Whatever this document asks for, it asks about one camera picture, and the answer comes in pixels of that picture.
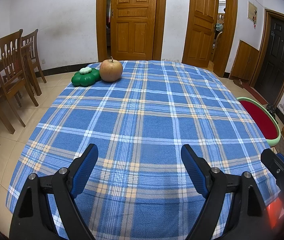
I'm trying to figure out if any green flower-shaped container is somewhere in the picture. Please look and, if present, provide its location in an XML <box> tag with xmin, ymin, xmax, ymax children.
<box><xmin>71</xmin><ymin>67</ymin><xmax>101</xmax><ymax>87</ymax></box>

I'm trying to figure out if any red doormat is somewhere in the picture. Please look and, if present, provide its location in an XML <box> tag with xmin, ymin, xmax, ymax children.
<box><xmin>243</xmin><ymin>86</ymin><xmax>268</xmax><ymax>105</ymax></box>

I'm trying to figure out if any wooden door frame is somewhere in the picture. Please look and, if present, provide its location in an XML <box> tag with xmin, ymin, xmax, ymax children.
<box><xmin>249</xmin><ymin>8</ymin><xmax>284</xmax><ymax>107</ymax></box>
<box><xmin>96</xmin><ymin>0</ymin><xmax>167</xmax><ymax>63</ymax></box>
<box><xmin>182</xmin><ymin>0</ymin><xmax>238</xmax><ymax>78</ymax></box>

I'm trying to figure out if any black door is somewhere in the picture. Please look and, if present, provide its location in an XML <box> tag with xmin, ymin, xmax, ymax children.
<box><xmin>254</xmin><ymin>14</ymin><xmax>284</xmax><ymax>105</ymax></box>

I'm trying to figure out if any wooden door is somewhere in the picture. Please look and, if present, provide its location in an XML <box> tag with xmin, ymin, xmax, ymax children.
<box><xmin>110</xmin><ymin>0</ymin><xmax>157</xmax><ymax>61</ymax></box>
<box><xmin>183</xmin><ymin>0</ymin><xmax>220</xmax><ymax>68</ymax></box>

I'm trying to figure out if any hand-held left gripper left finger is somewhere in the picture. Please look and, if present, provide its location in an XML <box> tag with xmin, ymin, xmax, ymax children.
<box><xmin>9</xmin><ymin>143</ymin><xmax>99</xmax><ymax>240</ymax></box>

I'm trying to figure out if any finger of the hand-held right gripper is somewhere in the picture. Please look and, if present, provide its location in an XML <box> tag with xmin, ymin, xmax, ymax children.
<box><xmin>260</xmin><ymin>149</ymin><xmax>284</xmax><ymax>188</ymax></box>

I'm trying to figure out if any blue plaid blanket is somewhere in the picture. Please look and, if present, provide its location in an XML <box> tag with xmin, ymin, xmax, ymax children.
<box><xmin>6</xmin><ymin>60</ymin><xmax>281</xmax><ymax>240</ymax></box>

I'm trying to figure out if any wooden shoe cabinet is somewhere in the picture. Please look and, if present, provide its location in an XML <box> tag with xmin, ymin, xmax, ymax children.
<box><xmin>229</xmin><ymin>40</ymin><xmax>260</xmax><ymax>83</ymax></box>

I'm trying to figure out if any wall electric panel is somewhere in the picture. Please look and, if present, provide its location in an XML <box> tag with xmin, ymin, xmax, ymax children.
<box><xmin>247</xmin><ymin>1</ymin><xmax>258</xmax><ymax>22</ymax></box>

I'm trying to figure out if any red basin green rim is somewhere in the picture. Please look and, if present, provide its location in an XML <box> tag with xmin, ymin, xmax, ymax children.
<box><xmin>236</xmin><ymin>97</ymin><xmax>281</xmax><ymax>147</ymax></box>

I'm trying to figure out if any apple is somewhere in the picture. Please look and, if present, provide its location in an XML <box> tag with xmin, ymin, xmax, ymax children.
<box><xmin>99</xmin><ymin>56</ymin><xmax>124</xmax><ymax>82</ymax></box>

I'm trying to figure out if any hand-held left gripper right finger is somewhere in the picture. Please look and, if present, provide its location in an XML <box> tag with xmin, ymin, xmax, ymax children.
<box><xmin>181</xmin><ymin>144</ymin><xmax>268</xmax><ymax>240</ymax></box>

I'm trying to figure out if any wooden chair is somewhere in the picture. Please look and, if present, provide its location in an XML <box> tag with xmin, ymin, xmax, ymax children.
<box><xmin>0</xmin><ymin>29</ymin><xmax>40</xmax><ymax>134</ymax></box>
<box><xmin>20</xmin><ymin>29</ymin><xmax>47</xmax><ymax>96</ymax></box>

